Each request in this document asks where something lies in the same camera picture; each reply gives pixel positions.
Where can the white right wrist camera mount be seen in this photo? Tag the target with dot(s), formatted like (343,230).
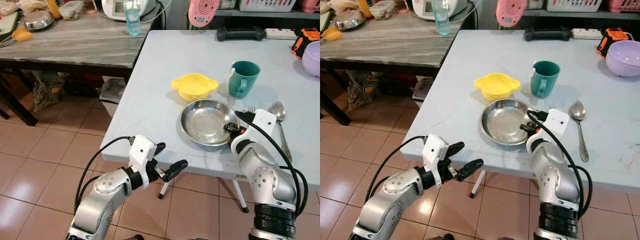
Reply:
(556,121)
(265,120)

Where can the purple plastic bowl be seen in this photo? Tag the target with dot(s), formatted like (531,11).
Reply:
(312,60)
(624,59)

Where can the small steel bowl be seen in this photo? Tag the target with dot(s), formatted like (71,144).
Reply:
(349,21)
(39,21)

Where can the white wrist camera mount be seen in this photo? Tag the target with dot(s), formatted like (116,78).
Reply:
(556,121)
(141,150)
(435,149)
(265,120)

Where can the white power strip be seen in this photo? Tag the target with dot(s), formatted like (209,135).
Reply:
(587,33)
(280,33)

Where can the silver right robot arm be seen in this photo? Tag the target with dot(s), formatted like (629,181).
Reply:
(552,180)
(265,175)

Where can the white plastic basket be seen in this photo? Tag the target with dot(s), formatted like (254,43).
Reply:
(267,5)
(575,5)

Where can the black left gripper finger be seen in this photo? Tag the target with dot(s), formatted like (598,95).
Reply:
(471,168)
(176,169)
(456,149)
(159,149)

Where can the teal mug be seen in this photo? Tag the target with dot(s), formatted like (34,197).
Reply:
(547,75)
(247,75)

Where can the pink plastic basket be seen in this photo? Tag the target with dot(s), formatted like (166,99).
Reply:
(310,5)
(625,5)

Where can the white folding table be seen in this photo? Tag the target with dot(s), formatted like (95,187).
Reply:
(450,100)
(150,100)

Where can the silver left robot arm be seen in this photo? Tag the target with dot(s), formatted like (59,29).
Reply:
(100,200)
(390,197)

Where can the steel spoon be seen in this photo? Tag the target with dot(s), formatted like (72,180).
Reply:
(578,111)
(277,110)

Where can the clear bag of bread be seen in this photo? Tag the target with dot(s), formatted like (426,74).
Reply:
(342,5)
(31,5)

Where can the white rice cooker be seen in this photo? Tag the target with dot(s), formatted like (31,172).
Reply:
(427,9)
(117,10)

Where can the clear plastic water bottle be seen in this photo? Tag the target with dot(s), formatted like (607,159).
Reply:
(133,22)
(441,22)

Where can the clear lidded food container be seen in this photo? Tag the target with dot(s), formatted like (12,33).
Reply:
(382,10)
(71,10)

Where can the pink round device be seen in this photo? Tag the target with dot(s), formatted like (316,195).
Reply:
(511,12)
(204,12)

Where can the dark shelf board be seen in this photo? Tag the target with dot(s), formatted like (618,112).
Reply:
(590,16)
(280,16)

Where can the yellow plastic bowl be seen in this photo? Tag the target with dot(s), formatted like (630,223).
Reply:
(496,86)
(195,87)

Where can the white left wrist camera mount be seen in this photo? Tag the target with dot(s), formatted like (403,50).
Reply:
(435,149)
(141,150)

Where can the steel fork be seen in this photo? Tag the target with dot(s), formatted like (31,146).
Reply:
(248,110)

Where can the orange black tool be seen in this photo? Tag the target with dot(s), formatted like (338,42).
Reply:
(607,40)
(302,42)

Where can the round steel plate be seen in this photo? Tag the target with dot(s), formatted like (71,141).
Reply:
(205,122)
(505,122)

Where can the printed sack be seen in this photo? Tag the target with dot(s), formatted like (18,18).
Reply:
(47,90)
(361,90)

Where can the white plastic box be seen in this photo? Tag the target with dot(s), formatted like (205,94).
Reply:
(422,89)
(112,95)

